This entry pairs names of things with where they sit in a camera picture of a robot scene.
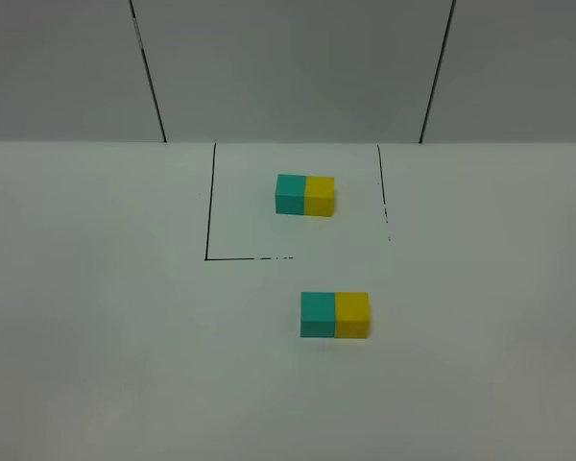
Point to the template green cube block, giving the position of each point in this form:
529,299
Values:
290,193

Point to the template yellow cube block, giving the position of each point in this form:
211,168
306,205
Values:
319,196

